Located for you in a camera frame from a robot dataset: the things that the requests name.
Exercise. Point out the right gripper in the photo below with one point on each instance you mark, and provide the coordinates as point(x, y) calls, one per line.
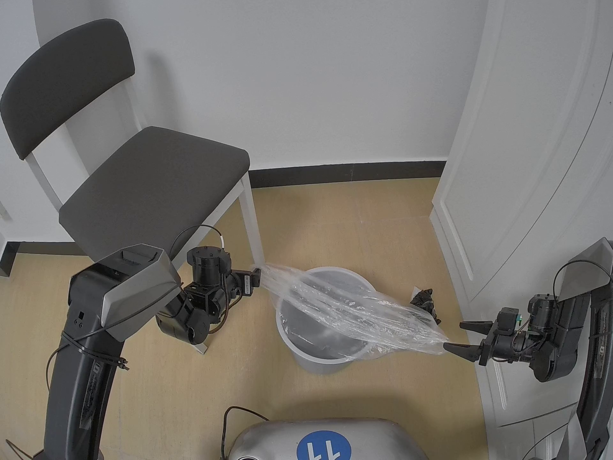
point(510, 348)

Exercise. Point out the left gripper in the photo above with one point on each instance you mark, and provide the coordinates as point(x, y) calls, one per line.
point(242, 285)

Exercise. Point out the black plastic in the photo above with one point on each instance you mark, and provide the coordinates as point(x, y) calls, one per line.
point(426, 304)

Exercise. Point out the clear plastic bag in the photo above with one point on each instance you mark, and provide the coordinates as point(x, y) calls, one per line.
point(364, 314)

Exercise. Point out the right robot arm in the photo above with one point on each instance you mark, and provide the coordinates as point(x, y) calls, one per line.
point(565, 333)

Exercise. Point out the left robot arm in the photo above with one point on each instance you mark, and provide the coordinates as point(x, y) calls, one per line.
point(124, 285)

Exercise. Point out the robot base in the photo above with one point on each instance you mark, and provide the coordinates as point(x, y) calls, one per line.
point(330, 441)

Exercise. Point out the white trash bin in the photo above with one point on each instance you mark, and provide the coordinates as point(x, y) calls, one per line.
point(321, 364)

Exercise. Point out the grey chair white legs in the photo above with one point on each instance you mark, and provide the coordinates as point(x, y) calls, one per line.
point(153, 185)

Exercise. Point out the white door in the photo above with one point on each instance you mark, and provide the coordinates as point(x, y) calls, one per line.
point(527, 113)

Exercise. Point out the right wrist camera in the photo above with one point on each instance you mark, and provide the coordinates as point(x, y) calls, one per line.
point(508, 319)

